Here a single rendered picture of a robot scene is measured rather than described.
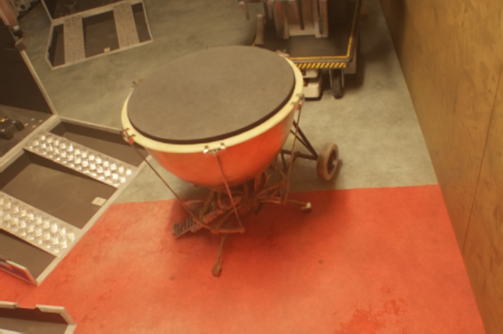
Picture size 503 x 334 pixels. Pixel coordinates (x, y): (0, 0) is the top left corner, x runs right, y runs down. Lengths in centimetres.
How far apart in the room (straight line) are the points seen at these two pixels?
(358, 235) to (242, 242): 55
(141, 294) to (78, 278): 37
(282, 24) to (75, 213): 173
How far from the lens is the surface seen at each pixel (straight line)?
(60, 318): 221
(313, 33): 312
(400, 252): 211
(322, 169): 229
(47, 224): 267
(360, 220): 222
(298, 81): 173
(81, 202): 274
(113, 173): 280
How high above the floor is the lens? 168
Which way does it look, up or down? 39 degrees down
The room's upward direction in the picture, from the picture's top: 13 degrees counter-clockwise
